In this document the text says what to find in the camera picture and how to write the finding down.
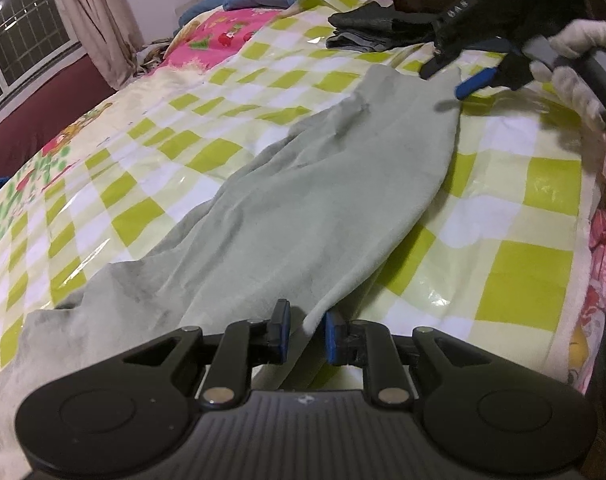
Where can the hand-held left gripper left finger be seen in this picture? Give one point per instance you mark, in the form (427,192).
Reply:
(282,332)

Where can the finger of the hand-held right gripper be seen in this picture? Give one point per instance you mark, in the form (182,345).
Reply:
(475,82)
(440,62)

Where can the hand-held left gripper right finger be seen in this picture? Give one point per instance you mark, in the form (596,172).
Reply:
(333,340)

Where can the grey-green pants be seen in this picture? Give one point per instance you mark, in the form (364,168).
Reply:
(293,200)

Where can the person's right hand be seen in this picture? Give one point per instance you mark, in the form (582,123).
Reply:
(578,37)

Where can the black folded garment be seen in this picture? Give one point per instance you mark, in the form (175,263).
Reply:
(378,17)

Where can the grey folded garment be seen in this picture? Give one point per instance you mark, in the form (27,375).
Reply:
(355,40)

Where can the pink floral blanket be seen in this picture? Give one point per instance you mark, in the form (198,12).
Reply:
(605,270)

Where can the green checked printed bed sheet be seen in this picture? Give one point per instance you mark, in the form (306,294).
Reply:
(183,125)

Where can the pile of patterned cloth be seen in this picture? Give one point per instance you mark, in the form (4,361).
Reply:
(153,57)

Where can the beige curtain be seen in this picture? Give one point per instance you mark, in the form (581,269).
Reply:
(98,15)

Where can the barred window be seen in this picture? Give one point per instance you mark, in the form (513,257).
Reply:
(23,25)

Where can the maroon bed frame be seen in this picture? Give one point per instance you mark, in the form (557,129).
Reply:
(38,105)

